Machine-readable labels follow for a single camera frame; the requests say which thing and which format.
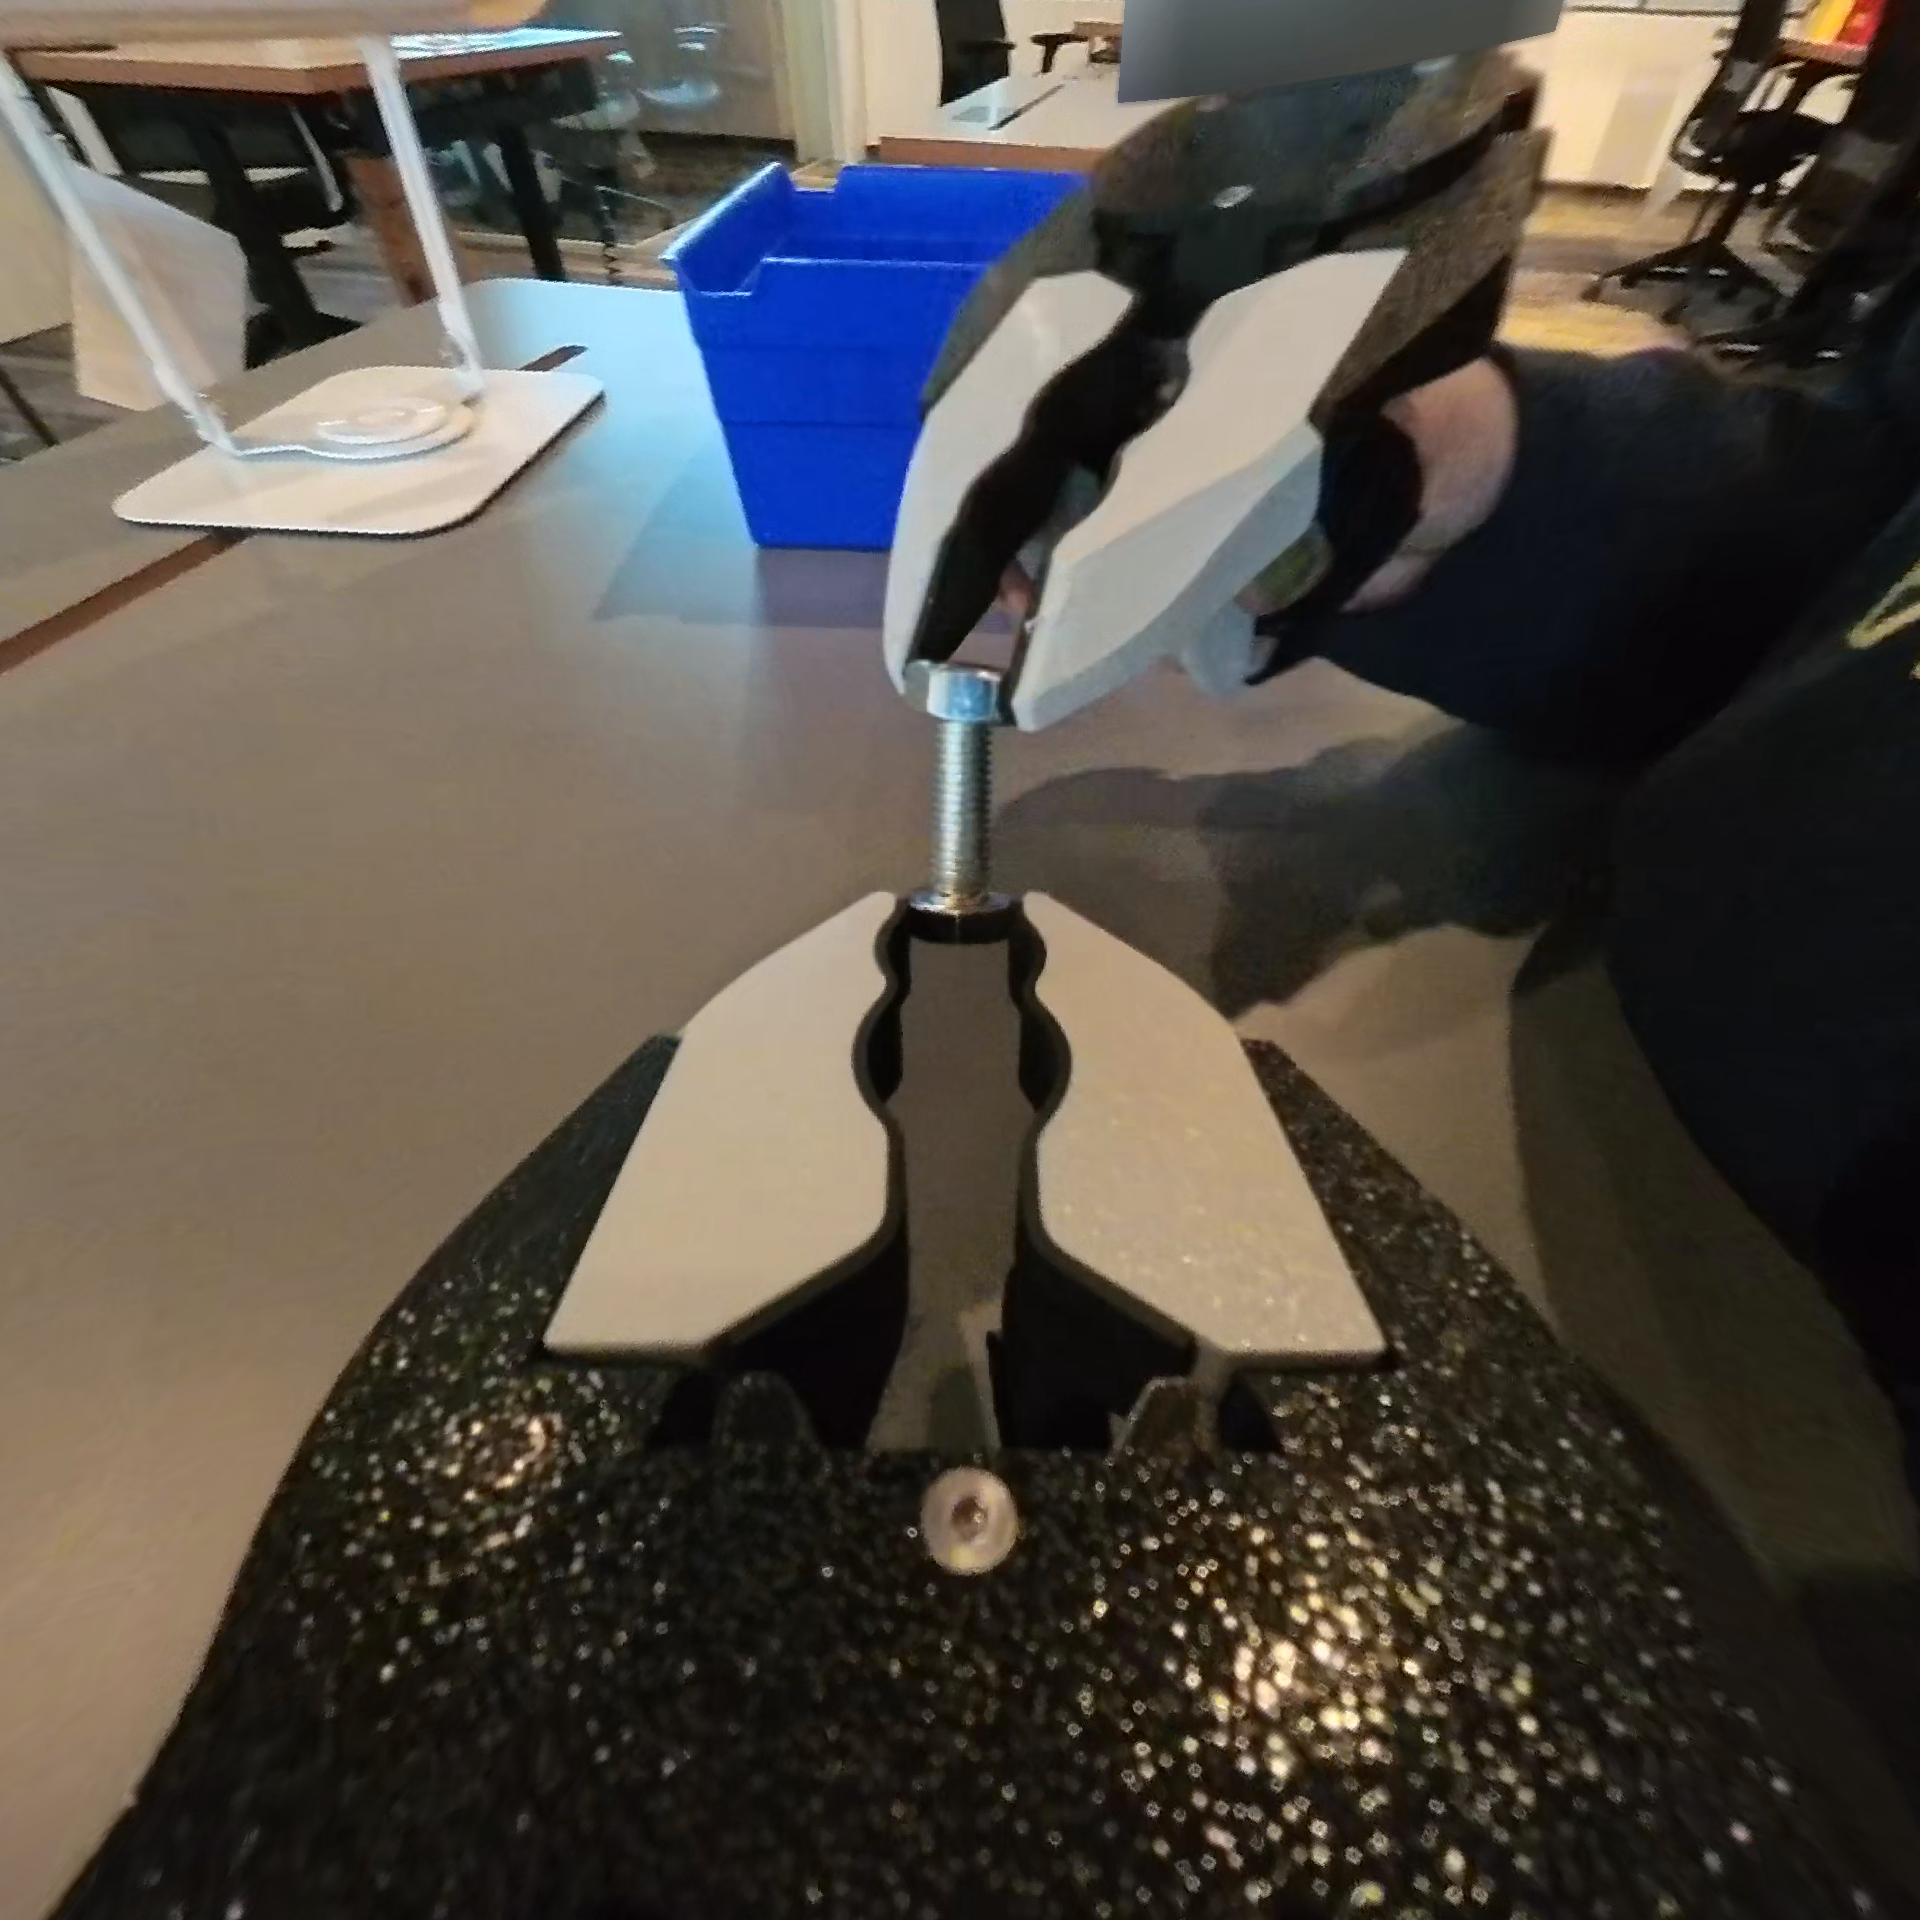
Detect black hex nut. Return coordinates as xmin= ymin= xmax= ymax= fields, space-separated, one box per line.
xmin=902 ymin=884 xmax=1023 ymax=946

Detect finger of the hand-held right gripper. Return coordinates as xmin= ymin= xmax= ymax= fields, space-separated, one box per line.
xmin=881 ymin=276 xmax=1143 ymax=706
xmin=1017 ymin=246 xmax=1415 ymax=737

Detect silver bolt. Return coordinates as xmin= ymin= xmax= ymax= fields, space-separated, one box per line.
xmin=902 ymin=664 xmax=1011 ymax=905

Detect light wooden table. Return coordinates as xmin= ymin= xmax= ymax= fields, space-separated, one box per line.
xmin=877 ymin=75 xmax=1129 ymax=175

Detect blue plastic bin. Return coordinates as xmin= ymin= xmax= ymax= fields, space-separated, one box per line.
xmin=661 ymin=163 xmax=1096 ymax=553

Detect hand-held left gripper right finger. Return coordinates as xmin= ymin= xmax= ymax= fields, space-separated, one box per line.
xmin=1019 ymin=897 xmax=1385 ymax=1378

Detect person's right hand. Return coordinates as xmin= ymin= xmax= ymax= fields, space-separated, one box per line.
xmin=1264 ymin=352 xmax=1520 ymax=619

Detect wooden desk black legs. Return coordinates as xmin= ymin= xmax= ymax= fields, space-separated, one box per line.
xmin=0 ymin=28 xmax=624 ymax=326

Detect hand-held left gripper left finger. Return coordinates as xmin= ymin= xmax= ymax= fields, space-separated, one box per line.
xmin=543 ymin=890 xmax=911 ymax=1375

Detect black office chair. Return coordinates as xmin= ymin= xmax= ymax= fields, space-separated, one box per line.
xmin=1590 ymin=0 xmax=1920 ymax=354

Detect white paper bag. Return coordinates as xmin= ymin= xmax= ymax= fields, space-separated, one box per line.
xmin=65 ymin=163 xmax=254 ymax=410

